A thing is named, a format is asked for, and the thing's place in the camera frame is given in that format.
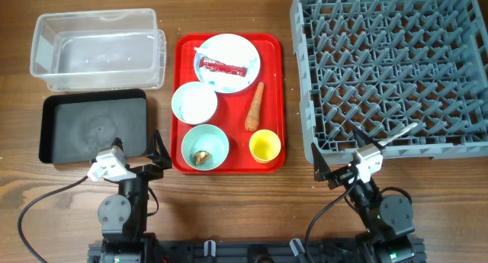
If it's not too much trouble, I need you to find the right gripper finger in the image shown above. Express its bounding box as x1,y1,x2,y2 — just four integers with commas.
311,143,331,182
352,126,384,149

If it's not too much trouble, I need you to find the brown mushroom scrap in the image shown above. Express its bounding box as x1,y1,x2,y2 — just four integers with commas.
193,150,211,166

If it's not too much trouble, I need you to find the mint green bowl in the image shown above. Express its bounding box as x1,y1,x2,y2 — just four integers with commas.
181,124,230,172

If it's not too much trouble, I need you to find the light blue bowl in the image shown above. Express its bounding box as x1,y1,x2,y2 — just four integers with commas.
171,82,218,125

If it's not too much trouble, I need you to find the yellow plastic cup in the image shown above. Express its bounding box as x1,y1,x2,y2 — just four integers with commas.
249,130,281,163

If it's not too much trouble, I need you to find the orange carrot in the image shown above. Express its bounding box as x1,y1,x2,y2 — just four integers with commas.
245,82,265,132

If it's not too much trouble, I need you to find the red snack wrapper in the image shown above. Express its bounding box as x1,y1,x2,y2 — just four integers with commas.
198,56,248,77

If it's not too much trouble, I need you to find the light blue plate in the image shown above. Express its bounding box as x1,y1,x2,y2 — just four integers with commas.
193,33,262,95

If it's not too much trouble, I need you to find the white napkin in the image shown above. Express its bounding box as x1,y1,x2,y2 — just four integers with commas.
193,36,258,91

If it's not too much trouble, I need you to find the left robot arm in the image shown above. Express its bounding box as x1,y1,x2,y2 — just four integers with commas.
87,130,172,263

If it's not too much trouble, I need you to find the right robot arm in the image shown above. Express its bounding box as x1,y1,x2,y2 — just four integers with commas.
304,123,418,262

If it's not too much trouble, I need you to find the grey dishwasher rack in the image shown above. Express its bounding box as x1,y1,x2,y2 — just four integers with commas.
290,0,487,164

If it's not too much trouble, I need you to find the black plastic tray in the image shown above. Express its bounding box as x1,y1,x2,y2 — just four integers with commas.
38,89,148,164

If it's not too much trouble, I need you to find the red serving tray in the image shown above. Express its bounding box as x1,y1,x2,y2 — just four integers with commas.
169,33,286,175

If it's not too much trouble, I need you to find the clear plastic bin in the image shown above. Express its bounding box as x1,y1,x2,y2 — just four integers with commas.
30,8,166,92

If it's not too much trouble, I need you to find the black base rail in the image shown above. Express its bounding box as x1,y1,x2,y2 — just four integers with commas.
87,238,427,263

